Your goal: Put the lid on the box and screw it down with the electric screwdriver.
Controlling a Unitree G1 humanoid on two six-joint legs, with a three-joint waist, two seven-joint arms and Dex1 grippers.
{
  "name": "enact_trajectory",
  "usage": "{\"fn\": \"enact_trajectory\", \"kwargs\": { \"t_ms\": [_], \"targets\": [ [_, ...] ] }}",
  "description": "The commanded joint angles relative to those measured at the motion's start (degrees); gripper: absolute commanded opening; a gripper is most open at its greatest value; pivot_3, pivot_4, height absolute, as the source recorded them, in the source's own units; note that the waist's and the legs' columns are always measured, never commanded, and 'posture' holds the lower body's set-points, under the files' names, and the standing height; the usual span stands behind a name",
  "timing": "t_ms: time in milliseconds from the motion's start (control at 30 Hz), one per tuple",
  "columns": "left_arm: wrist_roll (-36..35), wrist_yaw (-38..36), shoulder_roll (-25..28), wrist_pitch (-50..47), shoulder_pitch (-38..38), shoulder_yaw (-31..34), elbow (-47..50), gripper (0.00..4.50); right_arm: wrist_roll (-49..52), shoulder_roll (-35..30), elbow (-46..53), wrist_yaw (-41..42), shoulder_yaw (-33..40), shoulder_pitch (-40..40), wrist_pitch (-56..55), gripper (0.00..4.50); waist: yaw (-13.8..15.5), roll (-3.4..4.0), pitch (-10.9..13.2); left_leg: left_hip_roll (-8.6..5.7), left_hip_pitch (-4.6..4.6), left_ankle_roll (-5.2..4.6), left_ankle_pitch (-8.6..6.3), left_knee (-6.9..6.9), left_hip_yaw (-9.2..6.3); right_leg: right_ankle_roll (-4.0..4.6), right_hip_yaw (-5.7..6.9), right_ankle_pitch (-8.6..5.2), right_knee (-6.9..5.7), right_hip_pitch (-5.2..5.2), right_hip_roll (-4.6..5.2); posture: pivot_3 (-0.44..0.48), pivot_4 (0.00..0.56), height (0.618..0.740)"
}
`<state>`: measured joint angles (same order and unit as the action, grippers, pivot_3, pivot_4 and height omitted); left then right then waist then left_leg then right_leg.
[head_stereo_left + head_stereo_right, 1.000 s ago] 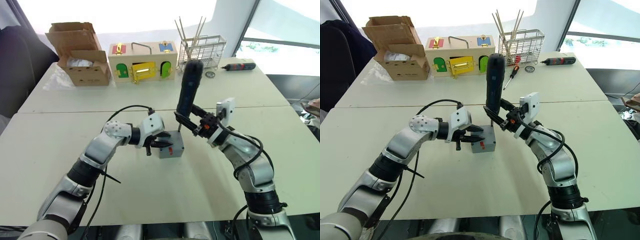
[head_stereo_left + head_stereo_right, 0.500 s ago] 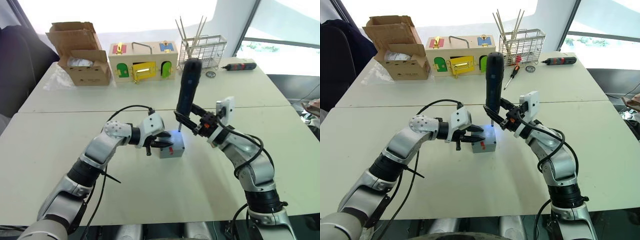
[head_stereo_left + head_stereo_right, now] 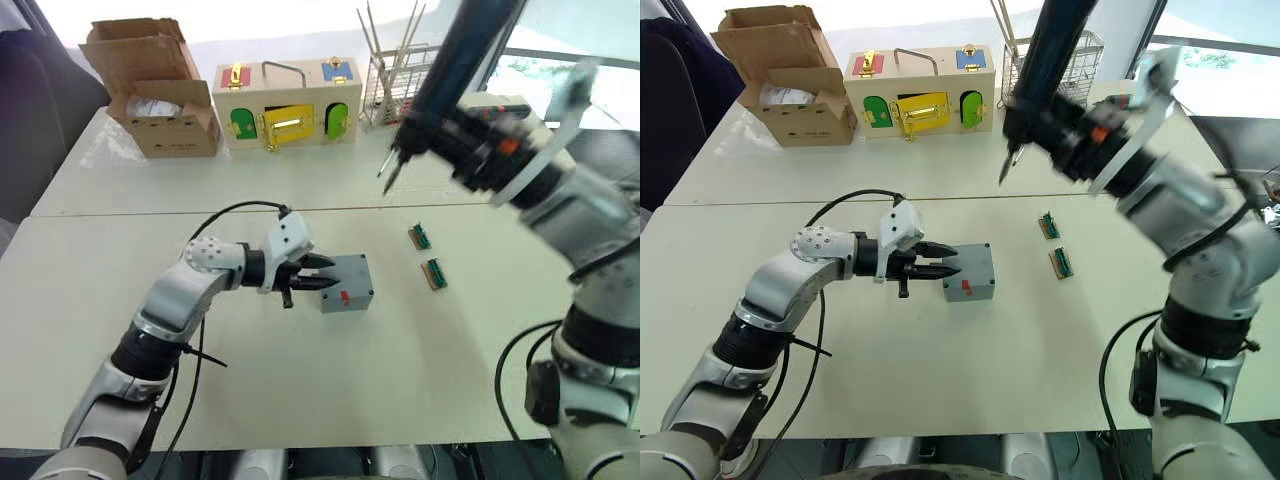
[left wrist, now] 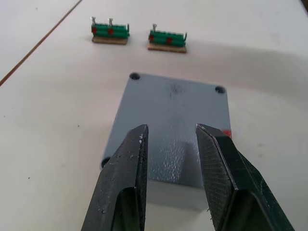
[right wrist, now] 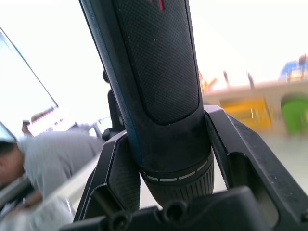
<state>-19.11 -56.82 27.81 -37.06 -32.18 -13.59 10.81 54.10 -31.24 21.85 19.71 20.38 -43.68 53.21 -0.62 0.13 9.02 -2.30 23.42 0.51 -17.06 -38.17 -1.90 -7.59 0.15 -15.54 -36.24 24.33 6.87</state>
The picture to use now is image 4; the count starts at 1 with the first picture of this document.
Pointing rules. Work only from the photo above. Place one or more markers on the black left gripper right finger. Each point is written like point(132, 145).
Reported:
point(231, 183)

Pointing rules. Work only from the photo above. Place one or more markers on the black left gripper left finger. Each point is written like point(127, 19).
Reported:
point(120, 183)

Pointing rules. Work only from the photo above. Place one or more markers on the grey plastic box lid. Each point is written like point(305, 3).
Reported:
point(168, 113)

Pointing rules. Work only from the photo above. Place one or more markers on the green screw holder block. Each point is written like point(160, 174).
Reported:
point(109, 30)
point(167, 37)

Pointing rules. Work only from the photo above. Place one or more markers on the brown cardboard base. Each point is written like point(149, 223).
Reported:
point(167, 48)
point(109, 41)

